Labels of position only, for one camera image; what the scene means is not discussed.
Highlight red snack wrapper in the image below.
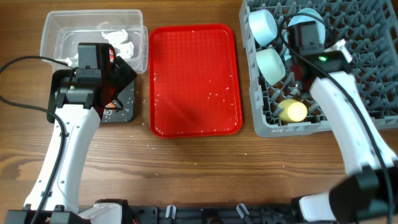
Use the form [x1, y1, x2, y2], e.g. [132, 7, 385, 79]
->
[109, 49, 115, 63]

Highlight white napkin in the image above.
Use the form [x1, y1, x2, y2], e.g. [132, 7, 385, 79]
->
[58, 29, 140, 68]

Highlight mint green bowl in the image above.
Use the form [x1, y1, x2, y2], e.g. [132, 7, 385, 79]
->
[256, 49, 285, 86]

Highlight light blue plate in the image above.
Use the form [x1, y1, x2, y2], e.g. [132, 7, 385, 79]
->
[282, 8, 326, 61]

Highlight yellow plastic cup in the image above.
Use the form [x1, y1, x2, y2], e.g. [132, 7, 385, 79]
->
[279, 99, 308, 123]

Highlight light blue bowl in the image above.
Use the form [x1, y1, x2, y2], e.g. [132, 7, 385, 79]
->
[249, 9, 277, 46]

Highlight orange carrot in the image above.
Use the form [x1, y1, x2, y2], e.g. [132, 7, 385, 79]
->
[105, 102, 119, 111]

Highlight white rice pile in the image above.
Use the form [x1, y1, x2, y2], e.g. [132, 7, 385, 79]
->
[101, 89, 134, 124]

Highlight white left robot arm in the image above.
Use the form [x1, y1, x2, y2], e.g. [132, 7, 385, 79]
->
[1, 43, 137, 223]

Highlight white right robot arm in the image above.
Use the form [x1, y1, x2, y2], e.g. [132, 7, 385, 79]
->
[284, 21, 397, 223]

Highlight grey dishwasher rack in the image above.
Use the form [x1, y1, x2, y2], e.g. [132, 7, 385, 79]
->
[239, 0, 397, 138]

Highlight black tray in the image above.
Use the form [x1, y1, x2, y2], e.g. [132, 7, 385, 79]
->
[47, 70, 136, 124]

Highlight clear plastic bin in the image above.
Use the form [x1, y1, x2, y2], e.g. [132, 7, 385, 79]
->
[40, 9, 148, 74]

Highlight red serving tray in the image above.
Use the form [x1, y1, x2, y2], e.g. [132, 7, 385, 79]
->
[148, 24, 243, 139]

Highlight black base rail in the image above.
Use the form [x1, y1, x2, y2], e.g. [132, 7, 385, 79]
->
[71, 203, 348, 224]

